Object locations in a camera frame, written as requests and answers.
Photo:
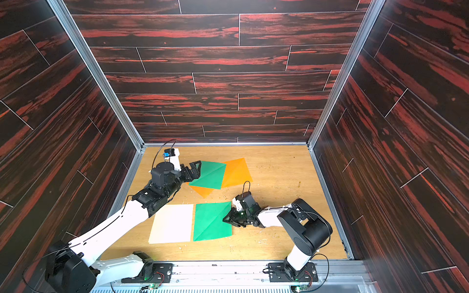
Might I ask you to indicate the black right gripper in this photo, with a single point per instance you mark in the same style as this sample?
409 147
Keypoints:
240 213

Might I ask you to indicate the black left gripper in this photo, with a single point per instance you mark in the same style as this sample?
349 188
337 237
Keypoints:
195 174

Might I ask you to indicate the green paper sheet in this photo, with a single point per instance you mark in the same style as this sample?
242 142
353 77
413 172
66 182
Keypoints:
208 221
212 175

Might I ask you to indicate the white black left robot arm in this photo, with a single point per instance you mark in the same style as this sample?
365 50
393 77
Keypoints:
75 267

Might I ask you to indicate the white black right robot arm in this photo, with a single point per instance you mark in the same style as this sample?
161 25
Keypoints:
308 230

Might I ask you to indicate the orange paper sheet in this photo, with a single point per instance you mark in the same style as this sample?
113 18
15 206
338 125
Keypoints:
236 173
204 192

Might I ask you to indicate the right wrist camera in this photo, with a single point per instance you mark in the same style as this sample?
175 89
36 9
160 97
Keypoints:
244 201

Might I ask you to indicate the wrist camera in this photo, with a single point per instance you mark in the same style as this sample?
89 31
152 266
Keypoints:
171 154
244 201

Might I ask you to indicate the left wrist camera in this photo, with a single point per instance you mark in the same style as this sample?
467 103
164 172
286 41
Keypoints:
171 154

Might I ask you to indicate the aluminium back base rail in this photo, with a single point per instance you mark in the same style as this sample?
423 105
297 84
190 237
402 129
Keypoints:
229 144

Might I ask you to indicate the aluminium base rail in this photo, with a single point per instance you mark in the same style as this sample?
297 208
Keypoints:
229 144
335 215
121 197

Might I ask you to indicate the aluminium left base rail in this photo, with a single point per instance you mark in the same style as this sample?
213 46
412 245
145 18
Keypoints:
121 197

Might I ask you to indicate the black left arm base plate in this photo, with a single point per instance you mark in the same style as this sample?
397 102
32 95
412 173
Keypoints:
158 273

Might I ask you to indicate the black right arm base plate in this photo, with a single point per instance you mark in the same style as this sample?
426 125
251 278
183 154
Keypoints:
280 272

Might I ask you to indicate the aluminium right base rail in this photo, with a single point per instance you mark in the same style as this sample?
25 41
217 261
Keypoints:
335 215

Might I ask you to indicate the aluminium front frame rail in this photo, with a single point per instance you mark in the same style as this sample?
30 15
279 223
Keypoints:
335 276

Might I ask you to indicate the aluminium corner post left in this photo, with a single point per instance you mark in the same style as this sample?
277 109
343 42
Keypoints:
70 27

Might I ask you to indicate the aluminium corner post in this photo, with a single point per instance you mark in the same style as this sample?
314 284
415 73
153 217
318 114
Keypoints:
366 26
70 27

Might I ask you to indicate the aluminium corner post right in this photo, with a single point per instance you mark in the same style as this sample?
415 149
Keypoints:
366 26

